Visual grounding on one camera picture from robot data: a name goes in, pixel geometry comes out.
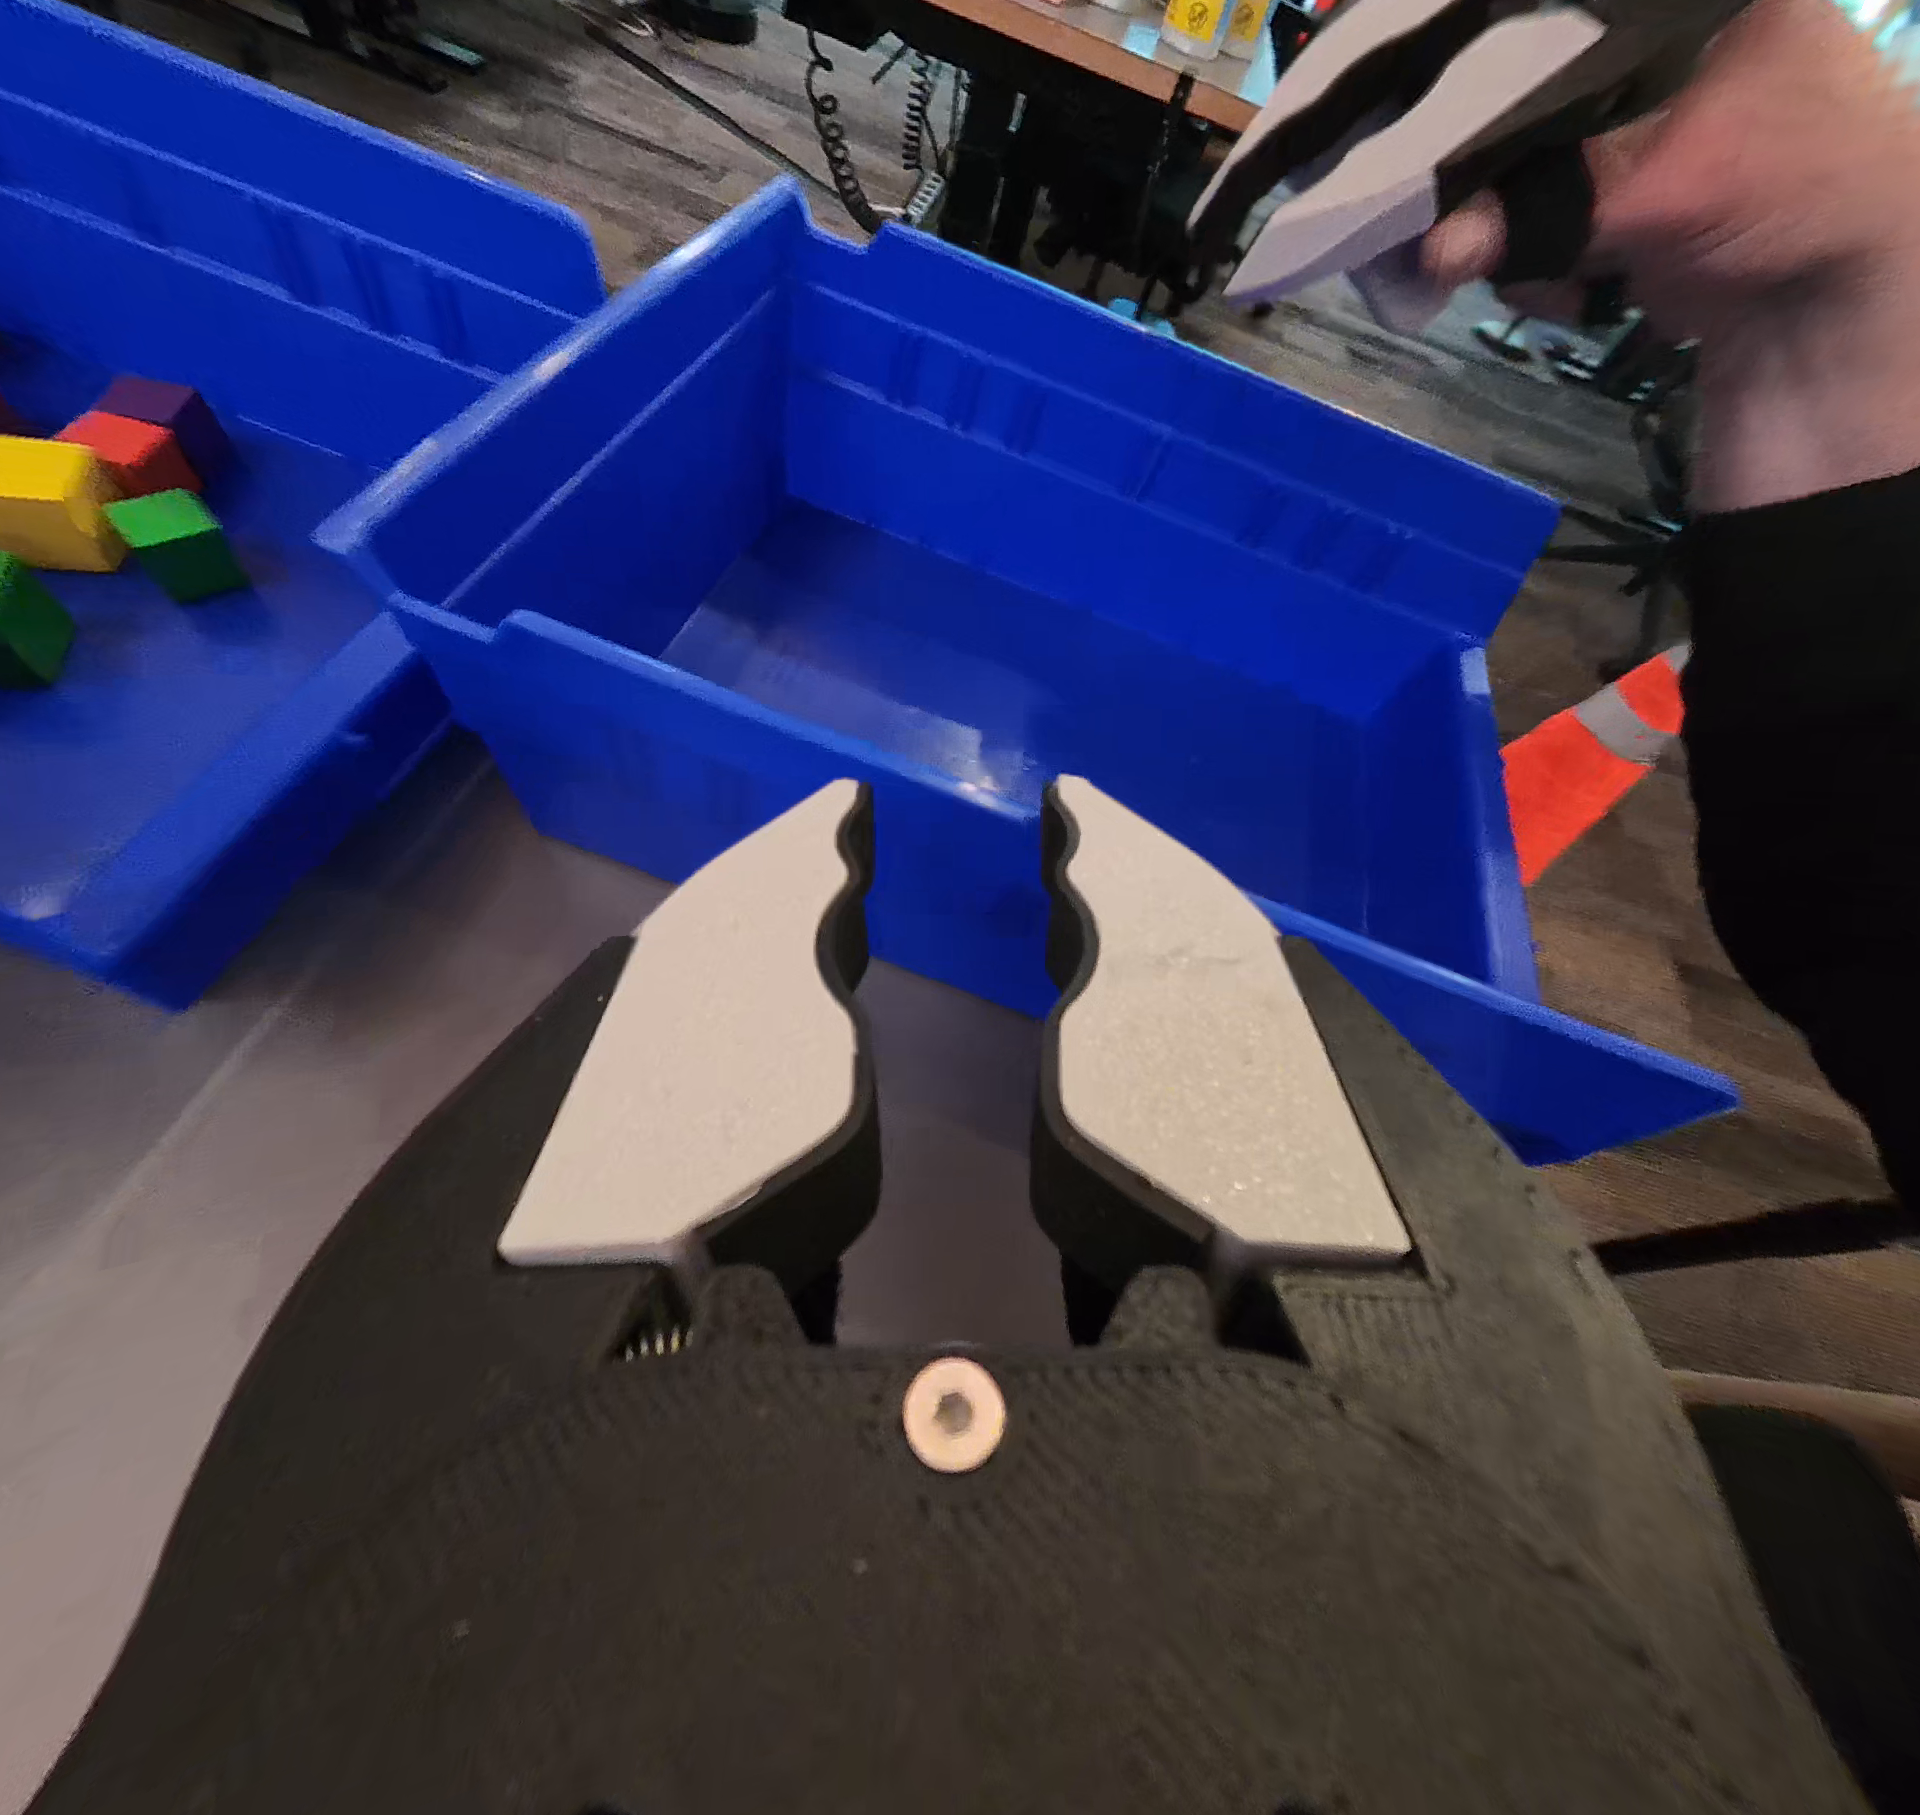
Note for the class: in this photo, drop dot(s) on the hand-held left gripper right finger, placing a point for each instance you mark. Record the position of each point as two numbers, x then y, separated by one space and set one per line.
1201 1066

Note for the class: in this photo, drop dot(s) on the blue plastic bin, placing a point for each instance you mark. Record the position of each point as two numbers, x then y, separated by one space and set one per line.
1500 1050
1051 616
224 736

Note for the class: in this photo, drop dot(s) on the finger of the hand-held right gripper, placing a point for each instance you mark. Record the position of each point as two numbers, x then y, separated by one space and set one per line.
1395 15
1425 134

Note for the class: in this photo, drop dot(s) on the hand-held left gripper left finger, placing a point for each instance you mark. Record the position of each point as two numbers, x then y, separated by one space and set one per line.
704 1066

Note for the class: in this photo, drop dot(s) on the large green wooden cube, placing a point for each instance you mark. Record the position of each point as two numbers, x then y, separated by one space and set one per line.
23 630

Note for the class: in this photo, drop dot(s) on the person's right hand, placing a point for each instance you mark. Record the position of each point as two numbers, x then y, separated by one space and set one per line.
1770 194

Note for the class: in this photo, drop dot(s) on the small green wooden cube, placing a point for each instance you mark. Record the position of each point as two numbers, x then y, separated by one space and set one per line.
181 548

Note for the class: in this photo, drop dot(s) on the person's right forearm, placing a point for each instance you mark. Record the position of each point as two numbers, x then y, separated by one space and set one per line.
1815 434

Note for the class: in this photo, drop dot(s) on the black office chair base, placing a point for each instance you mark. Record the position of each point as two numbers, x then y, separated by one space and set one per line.
1662 556

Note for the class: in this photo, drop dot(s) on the yellow wooden cube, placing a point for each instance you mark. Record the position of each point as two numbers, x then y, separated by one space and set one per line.
52 502

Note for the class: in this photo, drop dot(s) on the person's black clothing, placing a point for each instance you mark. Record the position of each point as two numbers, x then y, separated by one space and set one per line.
1831 796

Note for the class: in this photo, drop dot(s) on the orange traffic cone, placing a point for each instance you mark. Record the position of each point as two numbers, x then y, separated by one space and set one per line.
1574 780

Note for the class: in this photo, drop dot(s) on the red wooden cube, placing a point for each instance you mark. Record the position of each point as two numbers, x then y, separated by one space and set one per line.
129 450

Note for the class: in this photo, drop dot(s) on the purple wooden cube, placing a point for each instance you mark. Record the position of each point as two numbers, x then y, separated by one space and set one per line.
172 412

